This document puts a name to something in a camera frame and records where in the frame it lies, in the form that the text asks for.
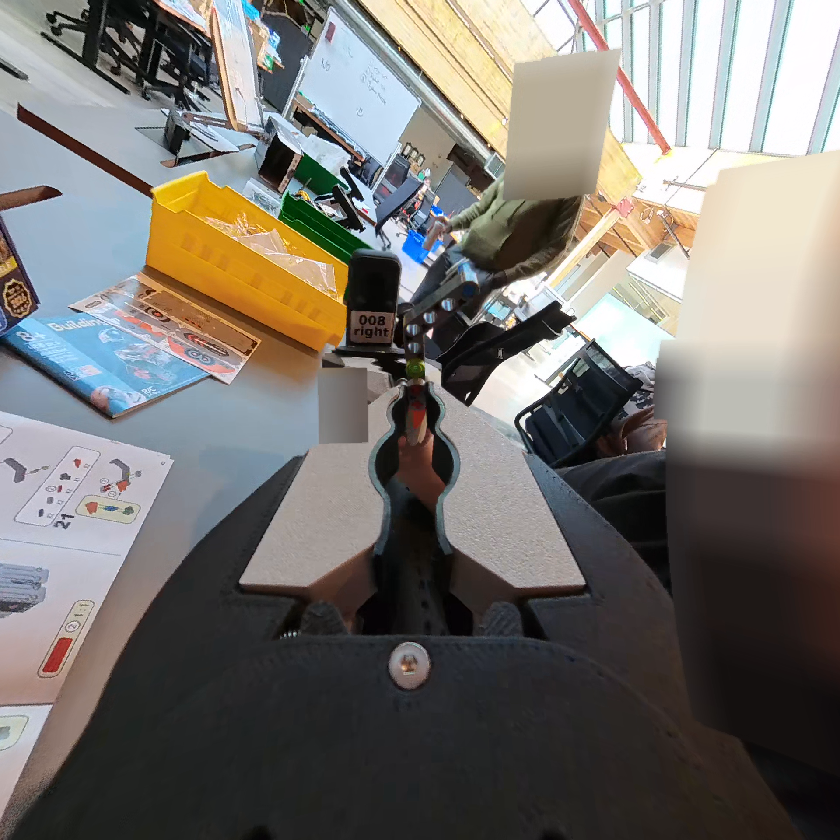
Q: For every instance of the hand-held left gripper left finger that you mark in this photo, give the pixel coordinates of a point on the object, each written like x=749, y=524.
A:
x=315, y=518

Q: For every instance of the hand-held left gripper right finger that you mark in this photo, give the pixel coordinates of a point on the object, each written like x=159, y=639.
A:
x=505, y=518

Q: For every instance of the grey and black toy assembly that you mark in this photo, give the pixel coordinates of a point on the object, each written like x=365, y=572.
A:
x=472, y=354

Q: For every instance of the grey desk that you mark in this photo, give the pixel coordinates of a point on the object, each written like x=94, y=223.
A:
x=262, y=420

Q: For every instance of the person's right hand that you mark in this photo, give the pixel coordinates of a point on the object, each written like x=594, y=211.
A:
x=420, y=469

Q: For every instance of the blue storage bin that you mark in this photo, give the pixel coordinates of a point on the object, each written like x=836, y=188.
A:
x=415, y=246

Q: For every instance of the green plastic bin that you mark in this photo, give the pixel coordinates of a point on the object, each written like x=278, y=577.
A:
x=315, y=220

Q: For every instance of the clear plastic bag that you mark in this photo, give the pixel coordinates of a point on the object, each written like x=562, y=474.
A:
x=282, y=253

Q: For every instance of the person's dark clothing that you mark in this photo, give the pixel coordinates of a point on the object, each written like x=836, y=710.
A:
x=617, y=499

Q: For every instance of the black mesh office chair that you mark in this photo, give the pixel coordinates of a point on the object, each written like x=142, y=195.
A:
x=577, y=400

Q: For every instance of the open cardboard box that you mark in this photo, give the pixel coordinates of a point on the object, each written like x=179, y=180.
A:
x=279, y=157

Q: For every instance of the yellow plastic bin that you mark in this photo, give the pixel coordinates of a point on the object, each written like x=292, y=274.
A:
x=216, y=262

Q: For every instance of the whiteboard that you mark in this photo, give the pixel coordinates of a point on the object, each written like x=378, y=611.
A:
x=354, y=85

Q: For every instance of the toy sticker sheet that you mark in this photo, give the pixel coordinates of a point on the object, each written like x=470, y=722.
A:
x=170, y=325

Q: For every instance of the leaning wooden board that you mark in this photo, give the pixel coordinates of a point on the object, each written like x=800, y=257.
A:
x=236, y=65

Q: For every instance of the open white instruction manual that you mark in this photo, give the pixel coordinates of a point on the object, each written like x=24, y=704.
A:
x=59, y=525

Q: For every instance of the blue instruction booklet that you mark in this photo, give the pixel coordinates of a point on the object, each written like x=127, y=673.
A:
x=85, y=358

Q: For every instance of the blue toy box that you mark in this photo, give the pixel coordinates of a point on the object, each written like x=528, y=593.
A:
x=13, y=282

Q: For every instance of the flat metal base plate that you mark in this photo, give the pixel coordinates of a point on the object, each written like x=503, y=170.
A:
x=197, y=145

